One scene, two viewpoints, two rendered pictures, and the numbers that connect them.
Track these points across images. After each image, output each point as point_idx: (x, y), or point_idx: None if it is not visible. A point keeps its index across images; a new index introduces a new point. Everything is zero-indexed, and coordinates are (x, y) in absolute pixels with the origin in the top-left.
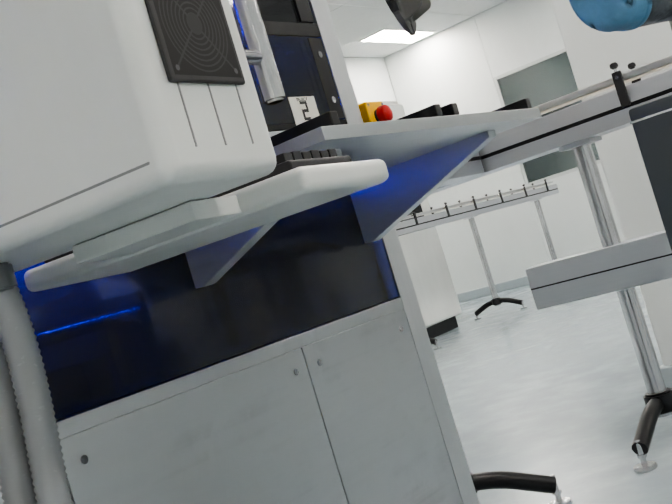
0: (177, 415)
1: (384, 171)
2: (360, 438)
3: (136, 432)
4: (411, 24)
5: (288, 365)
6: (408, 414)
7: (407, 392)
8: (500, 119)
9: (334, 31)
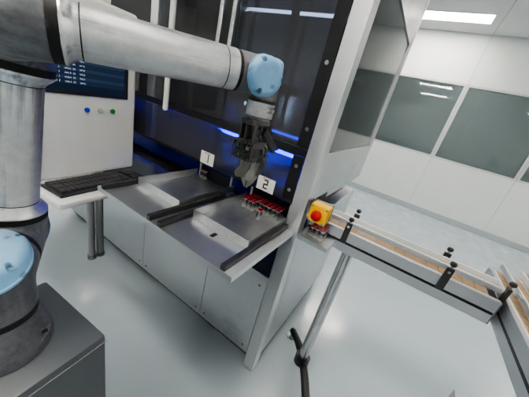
0: None
1: (57, 206)
2: (217, 285)
3: None
4: (246, 181)
5: None
6: (242, 303)
7: (246, 299)
8: (187, 252)
9: (319, 159)
